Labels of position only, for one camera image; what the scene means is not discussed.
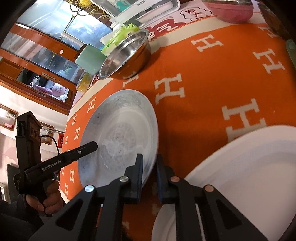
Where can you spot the dark steel bowl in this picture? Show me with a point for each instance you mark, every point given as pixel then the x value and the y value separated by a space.
pixel 273 21

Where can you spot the green plate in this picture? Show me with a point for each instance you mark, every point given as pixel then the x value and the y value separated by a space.
pixel 291 49

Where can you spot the wide steel bowl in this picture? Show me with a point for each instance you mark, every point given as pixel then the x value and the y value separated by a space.
pixel 128 57

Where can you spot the large white plate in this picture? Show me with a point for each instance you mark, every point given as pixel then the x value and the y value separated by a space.
pixel 256 173

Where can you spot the mint green canister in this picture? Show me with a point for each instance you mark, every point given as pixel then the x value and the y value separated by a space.
pixel 90 58

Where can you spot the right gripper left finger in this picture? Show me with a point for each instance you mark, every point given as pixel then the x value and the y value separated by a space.
pixel 96 213

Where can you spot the blue patterned white plate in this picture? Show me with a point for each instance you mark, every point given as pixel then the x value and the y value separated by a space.
pixel 123 126

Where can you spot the orange H pattern cloth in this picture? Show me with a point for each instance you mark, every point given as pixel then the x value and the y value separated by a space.
pixel 242 80

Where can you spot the white storage box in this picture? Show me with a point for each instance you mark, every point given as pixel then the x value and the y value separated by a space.
pixel 144 12

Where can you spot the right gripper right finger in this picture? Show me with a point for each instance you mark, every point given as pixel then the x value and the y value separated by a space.
pixel 202 213

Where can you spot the red white table mat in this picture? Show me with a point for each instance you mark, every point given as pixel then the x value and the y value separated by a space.
pixel 166 38

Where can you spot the pink steel bowl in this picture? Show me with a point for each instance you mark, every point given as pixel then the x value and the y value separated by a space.
pixel 231 11

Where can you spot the left hand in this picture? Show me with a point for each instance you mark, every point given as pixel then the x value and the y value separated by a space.
pixel 52 204

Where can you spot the green tissue pack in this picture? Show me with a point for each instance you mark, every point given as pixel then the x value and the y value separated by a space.
pixel 122 33

